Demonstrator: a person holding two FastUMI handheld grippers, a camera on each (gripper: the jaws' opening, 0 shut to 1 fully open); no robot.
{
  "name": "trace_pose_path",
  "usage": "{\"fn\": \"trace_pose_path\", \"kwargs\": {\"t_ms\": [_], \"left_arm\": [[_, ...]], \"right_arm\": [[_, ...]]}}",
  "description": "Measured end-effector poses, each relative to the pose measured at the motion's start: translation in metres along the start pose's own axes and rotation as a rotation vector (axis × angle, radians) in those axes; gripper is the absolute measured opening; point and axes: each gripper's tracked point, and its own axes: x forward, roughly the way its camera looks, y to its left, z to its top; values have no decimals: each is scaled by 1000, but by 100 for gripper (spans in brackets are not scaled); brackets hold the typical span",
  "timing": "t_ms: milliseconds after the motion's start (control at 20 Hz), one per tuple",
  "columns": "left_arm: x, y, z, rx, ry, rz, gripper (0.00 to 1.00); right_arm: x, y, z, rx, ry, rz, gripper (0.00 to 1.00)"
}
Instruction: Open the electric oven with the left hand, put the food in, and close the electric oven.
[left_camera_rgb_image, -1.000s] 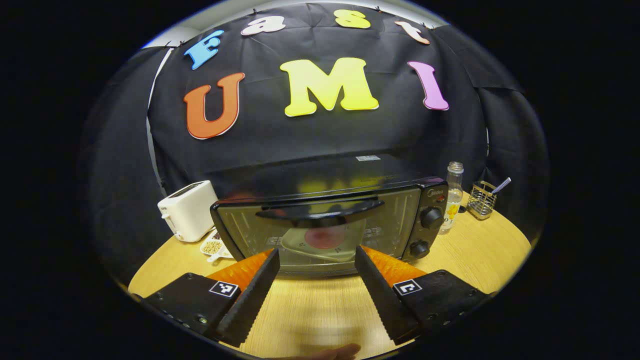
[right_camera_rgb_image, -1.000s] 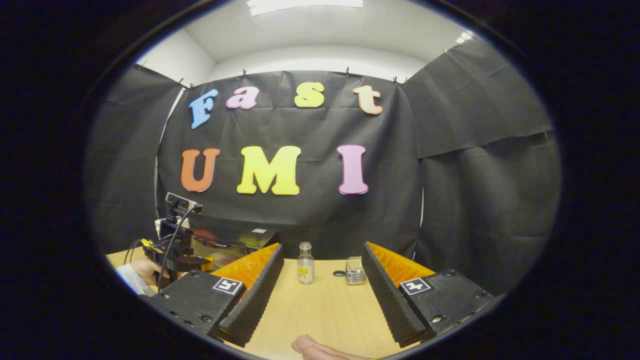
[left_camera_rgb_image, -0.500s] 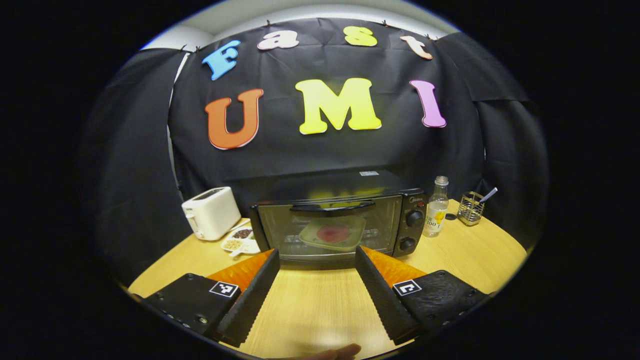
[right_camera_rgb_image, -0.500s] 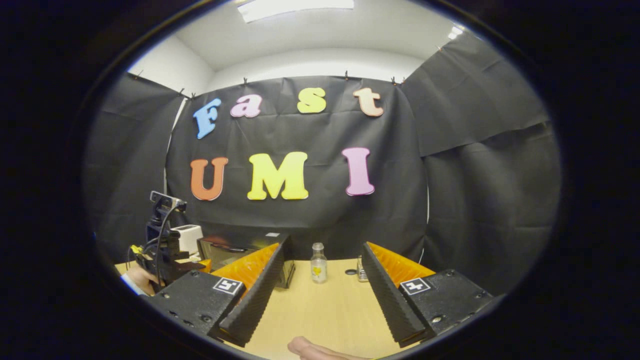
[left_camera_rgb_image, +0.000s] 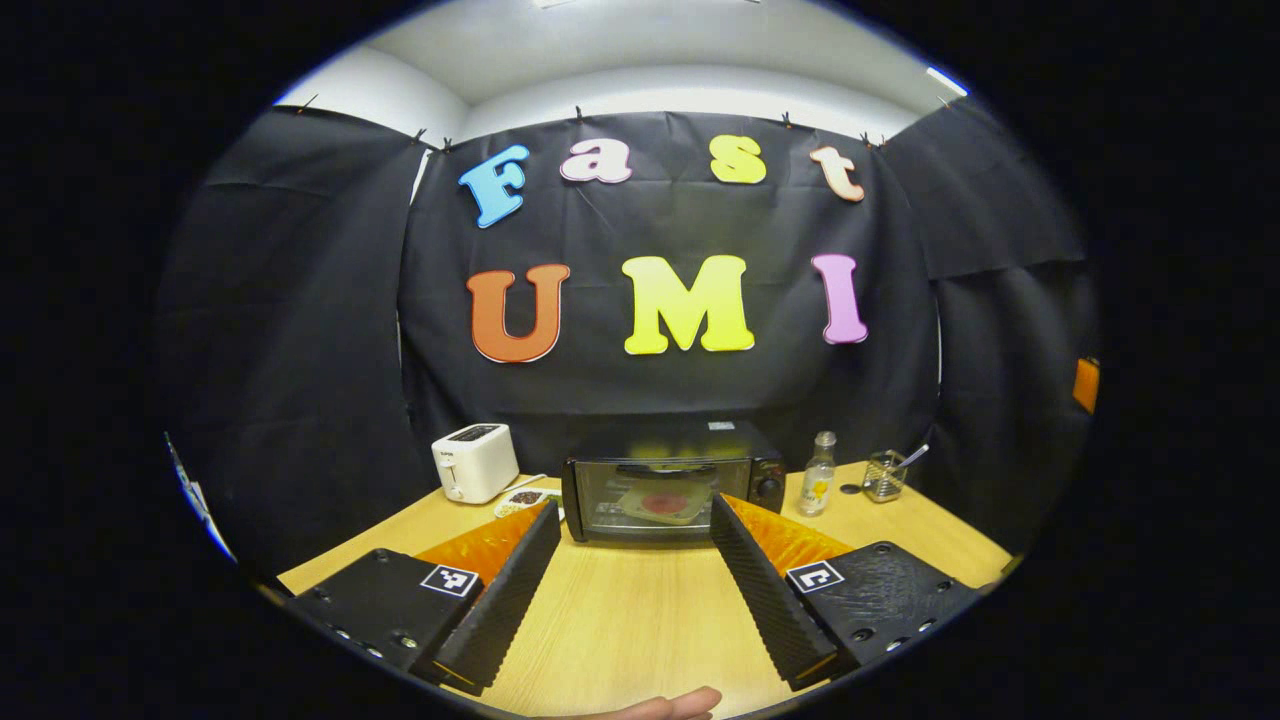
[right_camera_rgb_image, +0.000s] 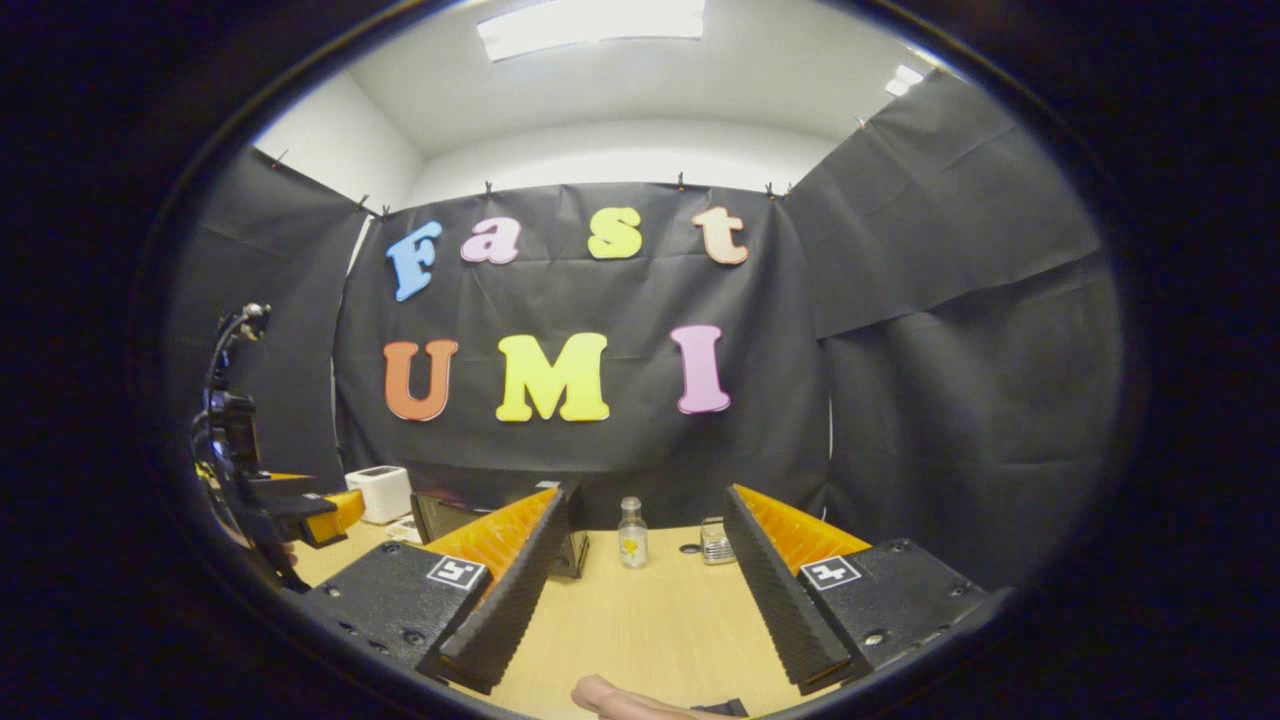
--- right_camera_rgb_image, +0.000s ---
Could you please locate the clear glass bottle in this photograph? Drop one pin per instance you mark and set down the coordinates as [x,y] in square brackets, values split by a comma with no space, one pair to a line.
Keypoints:
[632,540]

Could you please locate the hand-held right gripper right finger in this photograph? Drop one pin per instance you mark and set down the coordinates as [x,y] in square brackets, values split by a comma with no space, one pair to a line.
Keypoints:
[775,600]

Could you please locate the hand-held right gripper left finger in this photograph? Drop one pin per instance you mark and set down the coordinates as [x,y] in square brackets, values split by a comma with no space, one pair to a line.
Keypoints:
[510,610]

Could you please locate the white toaster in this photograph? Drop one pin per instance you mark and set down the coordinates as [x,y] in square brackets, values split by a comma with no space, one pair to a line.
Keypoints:
[378,493]

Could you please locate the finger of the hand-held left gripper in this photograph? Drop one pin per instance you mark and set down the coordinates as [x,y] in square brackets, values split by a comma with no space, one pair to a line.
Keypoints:
[340,515]

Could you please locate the black electric oven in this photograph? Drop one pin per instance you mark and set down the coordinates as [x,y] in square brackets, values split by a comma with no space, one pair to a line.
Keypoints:
[440,515]

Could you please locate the black backdrop cloth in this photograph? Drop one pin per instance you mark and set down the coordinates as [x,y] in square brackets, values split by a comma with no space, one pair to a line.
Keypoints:
[620,300]

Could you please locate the small ceiling light panel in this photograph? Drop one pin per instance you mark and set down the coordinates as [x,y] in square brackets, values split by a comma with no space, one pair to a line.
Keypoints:
[905,80]

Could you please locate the large ceiling light panel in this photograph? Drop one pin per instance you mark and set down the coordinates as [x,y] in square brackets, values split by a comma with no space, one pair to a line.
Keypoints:
[590,25]

